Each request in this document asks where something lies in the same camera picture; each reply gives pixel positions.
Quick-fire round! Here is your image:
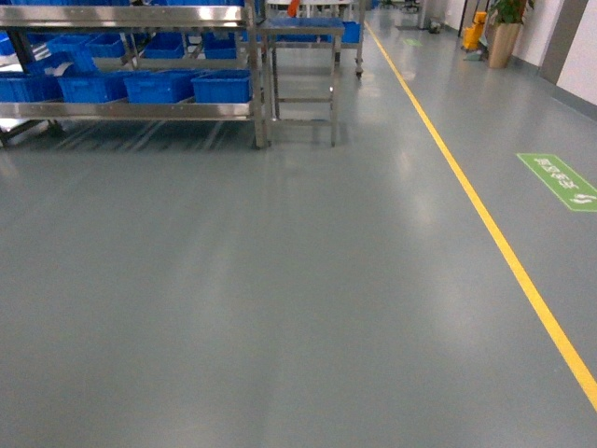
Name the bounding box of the stainless steel shelf rack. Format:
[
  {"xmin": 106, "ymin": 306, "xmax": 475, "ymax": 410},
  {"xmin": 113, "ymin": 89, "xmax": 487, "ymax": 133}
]
[{"xmin": 1, "ymin": 1, "xmax": 267, "ymax": 148}]

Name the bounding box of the blue plastic bin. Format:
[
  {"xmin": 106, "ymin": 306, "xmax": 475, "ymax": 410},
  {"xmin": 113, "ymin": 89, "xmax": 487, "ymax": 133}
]
[
  {"xmin": 191, "ymin": 70, "xmax": 253, "ymax": 104},
  {"xmin": 57, "ymin": 71, "xmax": 133, "ymax": 104},
  {"xmin": 1, "ymin": 72, "xmax": 62, "ymax": 103},
  {"xmin": 123, "ymin": 70, "xmax": 202, "ymax": 104}
]

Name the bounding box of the small stainless steel table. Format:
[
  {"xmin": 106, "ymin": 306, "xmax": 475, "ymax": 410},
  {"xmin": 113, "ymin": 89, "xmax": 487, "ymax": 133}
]
[{"xmin": 258, "ymin": 17, "xmax": 344, "ymax": 147}]

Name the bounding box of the tan planter pot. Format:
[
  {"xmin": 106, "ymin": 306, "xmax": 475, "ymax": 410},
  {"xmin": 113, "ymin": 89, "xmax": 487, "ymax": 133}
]
[{"xmin": 488, "ymin": 23, "xmax": 522, "ymax": 69}]

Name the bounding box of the green potted plant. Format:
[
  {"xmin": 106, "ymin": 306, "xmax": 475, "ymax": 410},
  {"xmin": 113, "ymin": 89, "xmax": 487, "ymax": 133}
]
[{"xmin": 487, "ymin": 0, "xmax": 535, "ymax": 24}]

